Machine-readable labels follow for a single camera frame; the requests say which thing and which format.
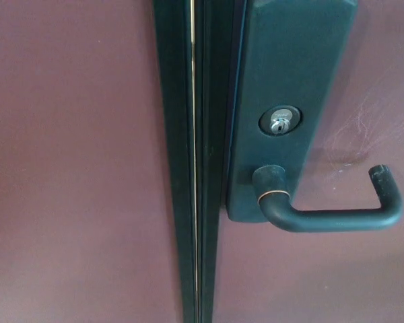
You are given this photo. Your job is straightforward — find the dark green lever door handle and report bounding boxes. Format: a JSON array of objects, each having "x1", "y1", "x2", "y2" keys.
[{"x1": 250, "y1": 164, "x2": 404, "y2": 234}]

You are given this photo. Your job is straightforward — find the black door edge seal strip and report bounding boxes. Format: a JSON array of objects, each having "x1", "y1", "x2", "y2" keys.
[{"x1": 150, "y1": 0, "x2": 254, "y2": 323}]

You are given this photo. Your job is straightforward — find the maroon door leaf plain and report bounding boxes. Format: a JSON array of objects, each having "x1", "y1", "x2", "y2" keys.
[{"x1": 0, "y1": 0, "x2": 182, "y2": 323}]

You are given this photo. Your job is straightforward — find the maroon door leaf with lock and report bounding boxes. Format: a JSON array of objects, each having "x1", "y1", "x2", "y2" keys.
[{"x1": 213, "y1": 0, "x2": 404, "y2": 323}]

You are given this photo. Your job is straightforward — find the silver key cylinder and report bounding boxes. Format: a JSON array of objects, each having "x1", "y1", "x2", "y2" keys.
[{"x1": 258, "y1": 104, "x2": 304, "y2": 137}]

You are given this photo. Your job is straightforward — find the dark green lock plate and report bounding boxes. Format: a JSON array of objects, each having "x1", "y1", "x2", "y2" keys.
[{"x1": 225, "y1": 0, "x2": 368, "y2": 224}]

